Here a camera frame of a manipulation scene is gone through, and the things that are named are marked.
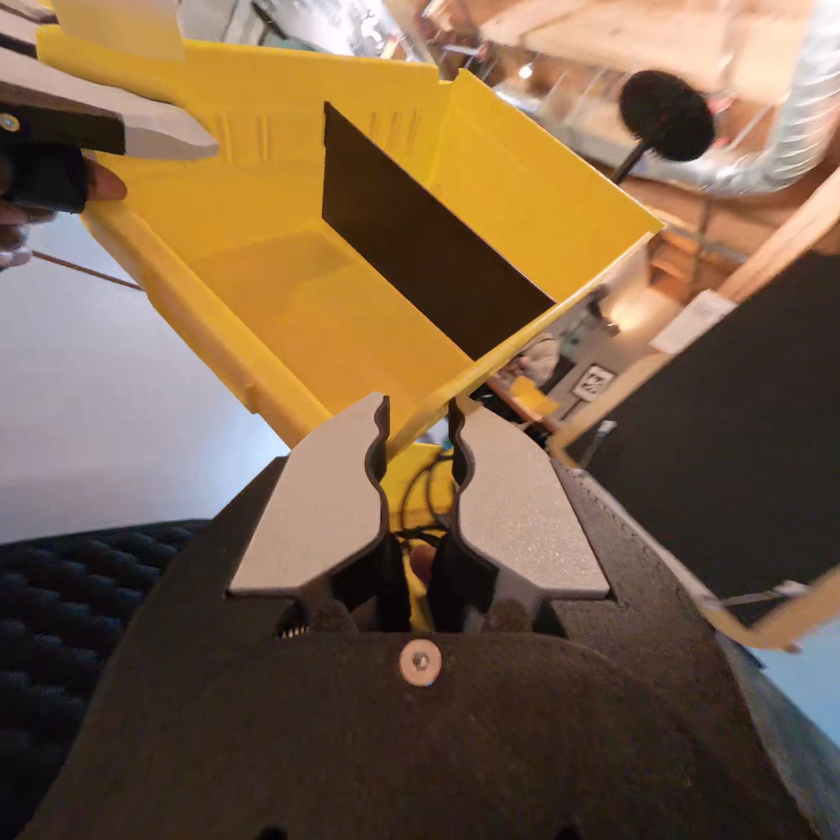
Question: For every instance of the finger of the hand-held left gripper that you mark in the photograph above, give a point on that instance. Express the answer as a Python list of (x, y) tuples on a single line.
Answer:
[(164, 134)]

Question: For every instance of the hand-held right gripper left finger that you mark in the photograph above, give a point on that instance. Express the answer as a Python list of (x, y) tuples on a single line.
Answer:
[(315, 518)]

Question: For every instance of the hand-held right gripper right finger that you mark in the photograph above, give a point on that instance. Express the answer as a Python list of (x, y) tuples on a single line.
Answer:
[(525, 525)]

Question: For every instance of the person's left hand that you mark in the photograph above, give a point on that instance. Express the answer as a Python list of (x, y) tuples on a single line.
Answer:
[(108, 187)]

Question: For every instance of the small yellow box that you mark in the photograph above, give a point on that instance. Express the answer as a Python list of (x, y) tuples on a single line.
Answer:
[(535, 397)]

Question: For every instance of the thin brown rod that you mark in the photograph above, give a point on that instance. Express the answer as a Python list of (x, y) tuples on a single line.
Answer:
[(85, 269)]

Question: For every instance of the small black white marker sign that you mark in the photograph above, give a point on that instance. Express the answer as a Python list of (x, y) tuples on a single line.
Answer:
[(594, 384)]

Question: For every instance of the white paper sign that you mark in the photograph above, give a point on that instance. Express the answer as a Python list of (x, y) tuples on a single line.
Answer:
[(692, 321)]

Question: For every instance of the black quilted mat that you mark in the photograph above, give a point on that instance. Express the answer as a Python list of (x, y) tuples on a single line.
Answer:
[(65, 623)]

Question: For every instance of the black bin divider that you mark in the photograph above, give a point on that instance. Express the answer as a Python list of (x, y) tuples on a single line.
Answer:
[(426, 249)]

